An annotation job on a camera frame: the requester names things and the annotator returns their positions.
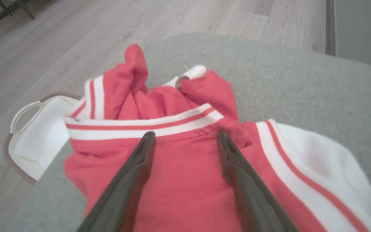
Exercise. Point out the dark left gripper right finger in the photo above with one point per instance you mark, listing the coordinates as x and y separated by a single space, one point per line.
250 199

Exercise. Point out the black metal furniture frame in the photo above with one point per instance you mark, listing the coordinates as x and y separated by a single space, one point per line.
27 12

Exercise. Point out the grey door frame strip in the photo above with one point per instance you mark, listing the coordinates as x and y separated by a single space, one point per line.
330 25

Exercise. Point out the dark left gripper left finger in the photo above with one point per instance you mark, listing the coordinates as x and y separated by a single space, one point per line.
124 193

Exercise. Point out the white plastic laundry basket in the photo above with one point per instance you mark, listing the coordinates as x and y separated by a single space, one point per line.
40 138

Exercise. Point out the red white striped sports garment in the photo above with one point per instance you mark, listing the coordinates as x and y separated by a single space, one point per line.
185 180

